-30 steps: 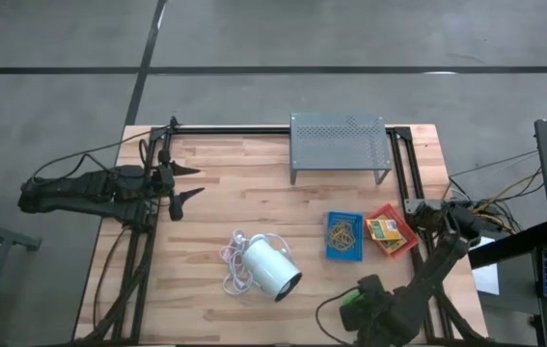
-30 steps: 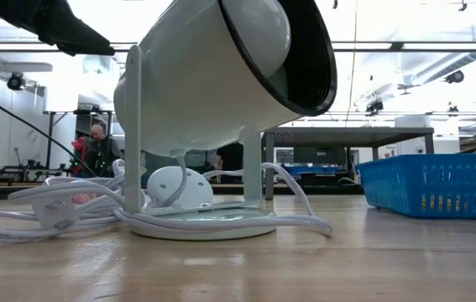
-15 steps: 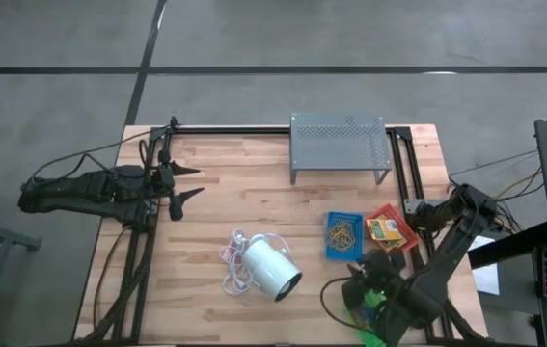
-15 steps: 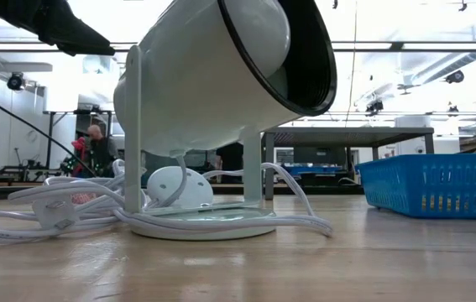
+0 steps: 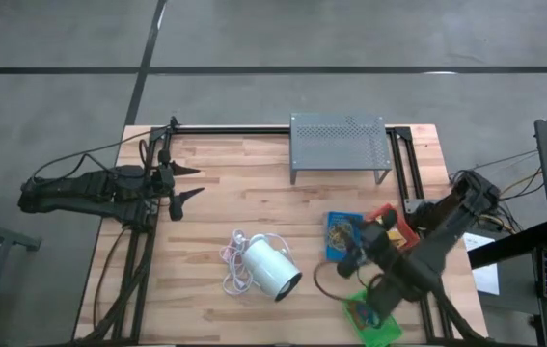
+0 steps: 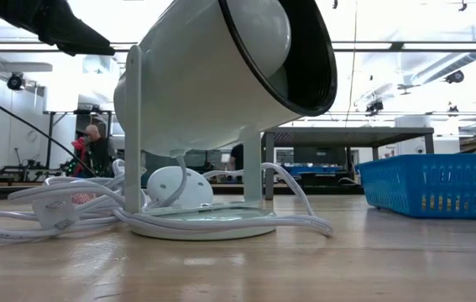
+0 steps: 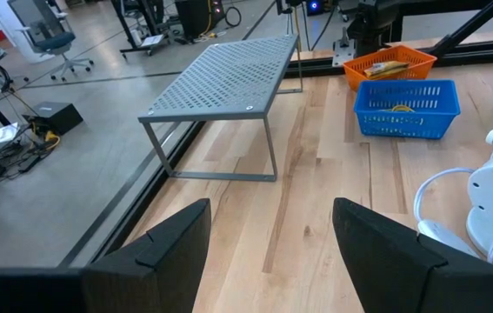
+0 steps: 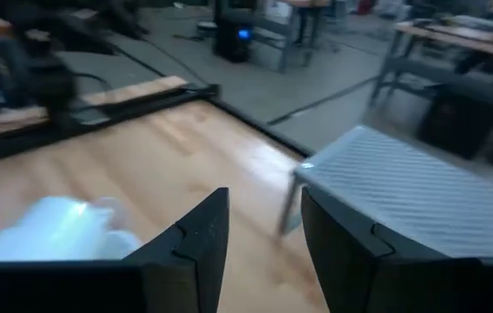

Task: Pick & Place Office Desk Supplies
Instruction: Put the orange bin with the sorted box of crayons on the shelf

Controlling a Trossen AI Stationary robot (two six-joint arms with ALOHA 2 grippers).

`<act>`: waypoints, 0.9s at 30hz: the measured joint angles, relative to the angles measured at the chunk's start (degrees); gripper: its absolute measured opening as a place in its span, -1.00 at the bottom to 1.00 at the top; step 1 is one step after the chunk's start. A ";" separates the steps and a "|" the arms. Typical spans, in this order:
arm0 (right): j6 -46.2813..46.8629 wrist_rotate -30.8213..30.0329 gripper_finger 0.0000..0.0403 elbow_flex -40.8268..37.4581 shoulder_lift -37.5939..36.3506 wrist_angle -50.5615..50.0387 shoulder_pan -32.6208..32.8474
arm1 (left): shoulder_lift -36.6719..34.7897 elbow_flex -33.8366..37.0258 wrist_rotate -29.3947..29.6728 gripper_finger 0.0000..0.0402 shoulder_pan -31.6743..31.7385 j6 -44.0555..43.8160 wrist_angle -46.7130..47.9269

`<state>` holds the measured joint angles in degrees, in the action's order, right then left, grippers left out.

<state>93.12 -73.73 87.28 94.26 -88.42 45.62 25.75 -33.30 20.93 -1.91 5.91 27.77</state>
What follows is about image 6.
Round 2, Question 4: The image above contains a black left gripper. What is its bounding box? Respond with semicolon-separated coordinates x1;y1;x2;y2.
0;0;117;57

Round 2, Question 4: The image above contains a white spotlight lamp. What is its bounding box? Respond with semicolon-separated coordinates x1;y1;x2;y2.
113;0;339;242

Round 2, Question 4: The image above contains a blue plastic basket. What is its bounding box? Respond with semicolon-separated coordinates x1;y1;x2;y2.
354;153;476;221

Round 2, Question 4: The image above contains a person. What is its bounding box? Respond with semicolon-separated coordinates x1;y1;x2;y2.
228;143;245;172
82;123;113;177

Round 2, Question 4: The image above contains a white round mounting plate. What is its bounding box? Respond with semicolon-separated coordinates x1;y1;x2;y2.
146;165;214;209

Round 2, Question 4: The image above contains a black ceiling camera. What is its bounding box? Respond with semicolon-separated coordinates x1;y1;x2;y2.
445;70;466;85
365;98;385;117
6;71;25;91

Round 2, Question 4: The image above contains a thin black cable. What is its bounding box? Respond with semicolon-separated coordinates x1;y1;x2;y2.
0;85;98;176

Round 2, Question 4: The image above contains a red and white cord tag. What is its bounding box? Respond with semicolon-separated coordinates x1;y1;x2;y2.
71;191;98;206

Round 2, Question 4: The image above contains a white lamp power cord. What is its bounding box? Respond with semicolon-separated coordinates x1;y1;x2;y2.
0;158;334;245

